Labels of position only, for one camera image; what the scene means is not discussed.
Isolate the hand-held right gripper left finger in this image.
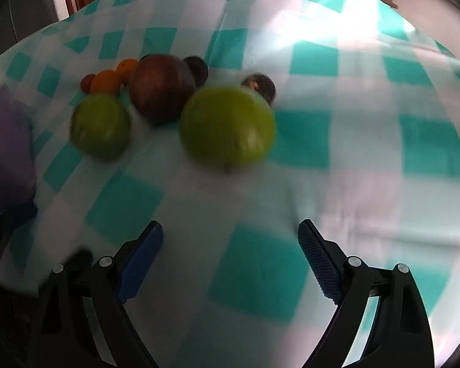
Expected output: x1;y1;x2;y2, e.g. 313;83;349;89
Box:
30;220;165;368

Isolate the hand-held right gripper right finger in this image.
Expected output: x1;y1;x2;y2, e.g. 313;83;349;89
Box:
298;218;435;368

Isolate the small green apple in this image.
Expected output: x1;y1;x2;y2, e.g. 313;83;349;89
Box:
70;94;132;160

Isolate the large green apple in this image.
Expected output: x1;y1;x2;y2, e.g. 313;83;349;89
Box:
178;86;277;172

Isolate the large dark red apple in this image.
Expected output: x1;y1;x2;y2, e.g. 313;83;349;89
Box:
128;54;197;125

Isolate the purple white box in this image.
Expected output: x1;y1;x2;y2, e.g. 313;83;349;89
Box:
0;84;37;202

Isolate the orange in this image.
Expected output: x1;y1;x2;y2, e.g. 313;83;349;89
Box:
90;70;122;94
116;58;139;81

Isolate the dark purple plum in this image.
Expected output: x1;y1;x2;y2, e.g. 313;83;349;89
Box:
184;56;209;87
241;74;277;104

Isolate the teal white checkered tablecloth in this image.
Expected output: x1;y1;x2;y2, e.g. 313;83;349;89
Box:
0;0;460;368

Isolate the grey refrigerator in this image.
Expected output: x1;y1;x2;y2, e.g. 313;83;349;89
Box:
0;0;67;47

